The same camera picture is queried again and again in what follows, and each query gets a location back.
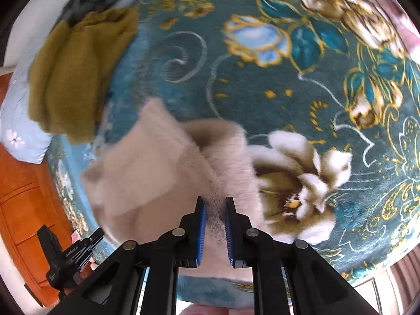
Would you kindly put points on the olive yellow knit sweater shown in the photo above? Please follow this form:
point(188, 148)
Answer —
point(75, 72)

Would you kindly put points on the teal floral blanket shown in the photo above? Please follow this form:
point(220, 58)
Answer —
point(262, 105)

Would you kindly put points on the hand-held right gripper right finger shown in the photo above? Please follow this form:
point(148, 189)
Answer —
point(229, 233)

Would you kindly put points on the pink cloth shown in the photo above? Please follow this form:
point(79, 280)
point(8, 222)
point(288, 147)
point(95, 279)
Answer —
point(403, 23)

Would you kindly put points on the orange wooden bed frame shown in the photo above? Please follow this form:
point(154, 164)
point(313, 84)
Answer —
point(26, 197)

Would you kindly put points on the beige sweater with yellow pattern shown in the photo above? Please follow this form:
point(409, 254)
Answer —
point(147, 170)

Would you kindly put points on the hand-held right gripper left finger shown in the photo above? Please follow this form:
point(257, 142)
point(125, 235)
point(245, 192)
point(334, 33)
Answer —
point(200, 233)

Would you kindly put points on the light blue floral quilt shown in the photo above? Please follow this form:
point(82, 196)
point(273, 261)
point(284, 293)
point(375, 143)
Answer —
point(19, 131)

